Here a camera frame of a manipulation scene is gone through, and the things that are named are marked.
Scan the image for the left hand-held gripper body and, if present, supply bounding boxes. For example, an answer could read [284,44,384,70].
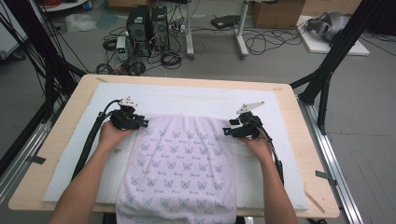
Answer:
[109,96,146,131]

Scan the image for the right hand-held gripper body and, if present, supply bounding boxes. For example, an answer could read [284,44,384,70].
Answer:
[235,101,265,140]

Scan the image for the lavender cat print towel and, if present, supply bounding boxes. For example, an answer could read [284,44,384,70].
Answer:
[115,113,238,224]

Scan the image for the person's left hand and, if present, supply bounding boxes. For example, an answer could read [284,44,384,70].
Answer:
[98,119,138,152]

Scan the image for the person's right hand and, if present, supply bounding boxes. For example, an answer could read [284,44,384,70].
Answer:
[237,136,274,164]

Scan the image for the white foam mat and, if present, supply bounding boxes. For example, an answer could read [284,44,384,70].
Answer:
[41,81,310,211]

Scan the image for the white power supply box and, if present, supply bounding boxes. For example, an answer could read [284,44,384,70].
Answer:
[116,35,129,62]

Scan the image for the large black computer tower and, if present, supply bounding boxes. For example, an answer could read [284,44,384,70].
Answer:
[125,5,152,58]

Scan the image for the dark tape strip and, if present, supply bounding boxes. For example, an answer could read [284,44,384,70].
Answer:
[26,154,47,165]
[315,170,338,187]

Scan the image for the white desk leg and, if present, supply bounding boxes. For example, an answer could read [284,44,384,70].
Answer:
[185,0,195,60]
[234,0,250,59]

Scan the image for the slim black computer tower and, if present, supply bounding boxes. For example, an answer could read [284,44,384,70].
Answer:
[150,6,171,52]

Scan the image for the thin wooden strip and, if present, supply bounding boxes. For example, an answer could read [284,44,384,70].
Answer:
[304,189,326,215]

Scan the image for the black flat device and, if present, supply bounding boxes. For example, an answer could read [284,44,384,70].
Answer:
[210,14,241,30]

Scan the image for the person's dark clothing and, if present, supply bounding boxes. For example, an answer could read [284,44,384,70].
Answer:
[102,213,247,224]

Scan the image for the white floor board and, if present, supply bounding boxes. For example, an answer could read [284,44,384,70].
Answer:
[295,14,371,57]

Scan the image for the clear plastic bag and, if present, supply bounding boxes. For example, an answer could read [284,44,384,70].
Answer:
[64,13,97,33]

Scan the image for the brown cardboard box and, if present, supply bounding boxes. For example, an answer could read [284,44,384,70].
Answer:
[251,0,307,30]

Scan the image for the grey rounded device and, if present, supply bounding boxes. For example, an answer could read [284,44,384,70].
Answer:
[305,11,351,43]

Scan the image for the white round table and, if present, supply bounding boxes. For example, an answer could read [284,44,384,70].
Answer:
[38,0,90,13]

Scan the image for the white cabinet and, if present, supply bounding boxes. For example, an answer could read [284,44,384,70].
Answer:
[0,6,29,60]

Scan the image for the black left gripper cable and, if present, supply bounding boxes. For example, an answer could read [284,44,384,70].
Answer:
[70,98,122,181]

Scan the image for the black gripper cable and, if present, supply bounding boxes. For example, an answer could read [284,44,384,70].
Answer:
[70,98,122,181]
[255,122,286,186]

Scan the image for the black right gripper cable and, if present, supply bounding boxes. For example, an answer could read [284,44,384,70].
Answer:
[255,122,286,186]

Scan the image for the coiled black cable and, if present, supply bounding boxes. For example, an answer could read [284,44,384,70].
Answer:
[160,50,183,70]

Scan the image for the aluminium rail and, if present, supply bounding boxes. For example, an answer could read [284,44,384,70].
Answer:
[297,96,365,224]
[0,102,64,204]

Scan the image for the loose black floor cables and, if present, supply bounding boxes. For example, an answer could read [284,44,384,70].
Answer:
[242,27,304,56]

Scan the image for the black metal frame stand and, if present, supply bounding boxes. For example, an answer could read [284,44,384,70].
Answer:
[289,0,389,136]
[0,0,88,124]

